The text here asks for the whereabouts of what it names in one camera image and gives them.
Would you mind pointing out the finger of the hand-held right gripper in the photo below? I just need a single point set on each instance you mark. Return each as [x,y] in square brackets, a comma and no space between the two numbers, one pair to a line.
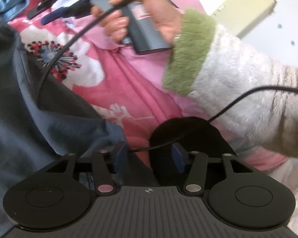
[39,8]
[56,14]

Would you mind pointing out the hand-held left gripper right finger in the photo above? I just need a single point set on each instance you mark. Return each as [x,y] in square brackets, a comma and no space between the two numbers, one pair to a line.
[177,159]

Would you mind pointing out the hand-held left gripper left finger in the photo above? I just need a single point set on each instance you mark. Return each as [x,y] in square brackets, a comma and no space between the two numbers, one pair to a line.
[120,155]

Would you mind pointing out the dark navy garment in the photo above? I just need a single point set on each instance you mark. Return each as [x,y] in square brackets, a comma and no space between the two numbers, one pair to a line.
[27,116]

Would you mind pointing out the person's right hand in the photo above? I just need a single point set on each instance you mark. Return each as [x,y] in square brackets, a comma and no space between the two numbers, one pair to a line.
[164,14]

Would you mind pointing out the pink floral fleece blanket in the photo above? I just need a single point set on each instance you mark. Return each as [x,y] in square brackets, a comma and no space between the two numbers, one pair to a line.
[129,84]

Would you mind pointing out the cream cabinet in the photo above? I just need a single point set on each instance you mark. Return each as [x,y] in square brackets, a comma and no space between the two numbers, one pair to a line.
[238,2]

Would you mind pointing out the person's fluffy white robe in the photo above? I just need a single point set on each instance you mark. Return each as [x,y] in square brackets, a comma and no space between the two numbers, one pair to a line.
[296,193]

